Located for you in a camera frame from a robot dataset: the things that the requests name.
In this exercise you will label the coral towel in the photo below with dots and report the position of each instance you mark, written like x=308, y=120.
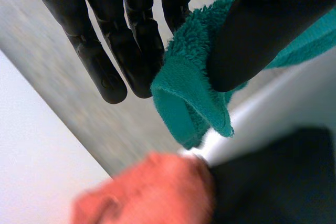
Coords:
x=147, y=192

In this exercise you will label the dark blue cloth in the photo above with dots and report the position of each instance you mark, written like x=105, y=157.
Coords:
x=275, y=179

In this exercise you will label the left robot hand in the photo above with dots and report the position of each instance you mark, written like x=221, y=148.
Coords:
x=252, y=40

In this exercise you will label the teal towel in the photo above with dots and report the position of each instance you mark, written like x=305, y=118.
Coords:
x=187, y=82

